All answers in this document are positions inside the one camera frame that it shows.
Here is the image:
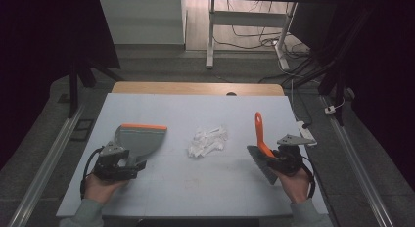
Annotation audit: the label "white cabinet panel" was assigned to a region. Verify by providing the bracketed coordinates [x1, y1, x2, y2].
[98, 0, 188, 46]

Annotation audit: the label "wooden table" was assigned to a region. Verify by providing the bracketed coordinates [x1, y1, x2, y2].
[111, 81, 286, 97]

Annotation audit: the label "person's right hand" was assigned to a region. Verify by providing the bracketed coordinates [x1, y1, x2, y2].
[277, 167, 311, 204]

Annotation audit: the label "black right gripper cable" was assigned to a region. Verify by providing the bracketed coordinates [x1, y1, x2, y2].
[300, 155, 317, 200]

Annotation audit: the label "white board table cover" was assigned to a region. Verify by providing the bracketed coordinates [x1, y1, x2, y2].
[56, 92, 329, 219]

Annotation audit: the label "person's left hand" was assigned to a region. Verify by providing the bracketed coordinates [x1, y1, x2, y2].
[83, 172, 127, 205]

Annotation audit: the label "grey brush with orange handle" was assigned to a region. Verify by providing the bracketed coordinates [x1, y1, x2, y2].
[246, 111, 280, 186]

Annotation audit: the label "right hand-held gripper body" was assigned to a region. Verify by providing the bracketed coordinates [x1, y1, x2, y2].
[272, 133, 318, 176]

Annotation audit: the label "grey dustpan with orange edge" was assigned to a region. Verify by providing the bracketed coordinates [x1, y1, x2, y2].
[114, 123, 168, 168]

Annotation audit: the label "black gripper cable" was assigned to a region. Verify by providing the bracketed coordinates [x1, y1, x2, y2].
[79, 146, 105, 201]
[300, 155, 317, 200]

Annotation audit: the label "black stand legs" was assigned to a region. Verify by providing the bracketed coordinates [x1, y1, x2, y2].
[283, 5, 376, 127]

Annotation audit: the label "white metal desk frame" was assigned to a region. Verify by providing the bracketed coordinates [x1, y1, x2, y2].
[205, 0, 299, 71]

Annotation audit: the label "pile of white paper scraps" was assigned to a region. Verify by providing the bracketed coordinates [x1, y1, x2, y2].
[187, 125, 229, 159]

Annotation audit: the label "aluminium floor rail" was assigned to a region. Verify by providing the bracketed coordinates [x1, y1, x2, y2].
[321, 95, 395, 227]
[7, 103, 86, 227]

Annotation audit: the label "black tripod stand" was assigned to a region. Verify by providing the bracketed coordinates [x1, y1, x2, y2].
[57, 59, 125, 119]

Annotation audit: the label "white power strip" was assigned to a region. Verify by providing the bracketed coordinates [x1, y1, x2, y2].
[296, 120, 318, 147]

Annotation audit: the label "tangle of black floor cables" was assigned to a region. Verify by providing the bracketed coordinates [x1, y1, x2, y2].
[213, 0, 324, 85]

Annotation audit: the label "black curtain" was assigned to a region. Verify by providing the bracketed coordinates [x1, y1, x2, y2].
[0, 0, 121, 171]
[290, 0, 415, 191]

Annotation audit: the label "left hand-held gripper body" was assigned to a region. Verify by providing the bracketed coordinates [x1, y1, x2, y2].
[92, 141, 139, 182]

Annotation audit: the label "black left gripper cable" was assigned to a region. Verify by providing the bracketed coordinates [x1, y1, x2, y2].
[79, 146, 105, 201]

